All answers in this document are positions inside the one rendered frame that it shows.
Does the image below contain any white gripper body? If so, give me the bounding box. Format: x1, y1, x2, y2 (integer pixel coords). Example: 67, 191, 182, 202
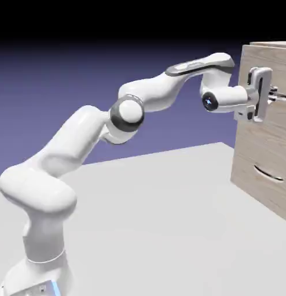
248, 66, 274, 123

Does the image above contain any light wood drawer front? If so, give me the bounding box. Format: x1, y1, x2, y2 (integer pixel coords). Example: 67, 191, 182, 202
230, 116, 286, 225
236, 44, 286, 140

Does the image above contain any light wood cabinet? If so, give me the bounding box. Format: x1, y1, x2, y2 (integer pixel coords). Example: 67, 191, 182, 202
230, 40, 286, 225

